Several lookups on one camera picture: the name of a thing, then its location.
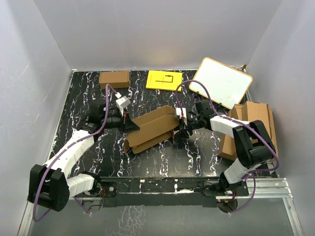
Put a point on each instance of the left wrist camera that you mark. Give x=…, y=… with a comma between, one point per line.
x=122, y=103

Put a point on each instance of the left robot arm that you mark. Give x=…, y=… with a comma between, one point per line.
x=50, y=186

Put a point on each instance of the yellow book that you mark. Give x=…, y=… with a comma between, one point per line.
x=163, y=80

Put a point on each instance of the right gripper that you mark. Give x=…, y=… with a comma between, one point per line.
x=182, y=132

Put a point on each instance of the folded brown cardboard box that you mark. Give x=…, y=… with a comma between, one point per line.
x=117, y=79

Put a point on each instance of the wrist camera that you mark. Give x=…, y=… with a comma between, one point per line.
x=181, y=115
x=122, y=103

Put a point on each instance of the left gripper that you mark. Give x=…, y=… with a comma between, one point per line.
x=127, y=124

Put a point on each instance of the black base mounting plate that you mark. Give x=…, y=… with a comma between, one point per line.
x=163, y=191

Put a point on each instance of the aluminium frame rail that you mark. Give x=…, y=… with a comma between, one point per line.
x=267, y=211

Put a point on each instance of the stack of flat cardboard boxes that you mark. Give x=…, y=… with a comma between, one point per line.
x=250, y=111

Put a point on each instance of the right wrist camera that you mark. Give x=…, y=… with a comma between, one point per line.
x=181, y=115

